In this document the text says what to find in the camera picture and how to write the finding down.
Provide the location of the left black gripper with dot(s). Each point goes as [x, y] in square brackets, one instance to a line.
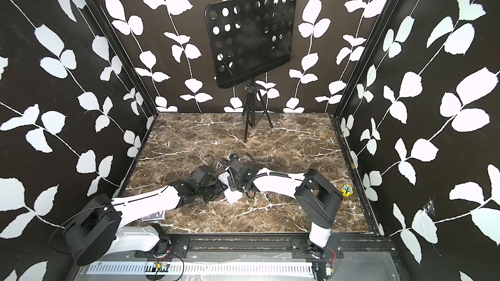
[220, 190]

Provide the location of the black perforated music stand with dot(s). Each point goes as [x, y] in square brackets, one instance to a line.
[249, 38]

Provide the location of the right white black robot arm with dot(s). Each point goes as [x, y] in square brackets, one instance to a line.
[317, 196]

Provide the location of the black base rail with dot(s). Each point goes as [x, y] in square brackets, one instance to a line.
[296, 243]

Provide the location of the small yellow cap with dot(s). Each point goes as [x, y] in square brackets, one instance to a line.
[347, 190]

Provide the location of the white digital alarm clock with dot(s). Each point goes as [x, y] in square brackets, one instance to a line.
[232, 195]

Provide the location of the blue playing card deck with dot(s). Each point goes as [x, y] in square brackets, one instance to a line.
[157, 216]

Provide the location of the white slotted cable duct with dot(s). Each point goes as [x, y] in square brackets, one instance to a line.
[168, 268]

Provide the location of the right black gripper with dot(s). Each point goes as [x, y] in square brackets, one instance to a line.
[231, 181]

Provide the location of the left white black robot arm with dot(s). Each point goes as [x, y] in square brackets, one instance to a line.
[104, 225]

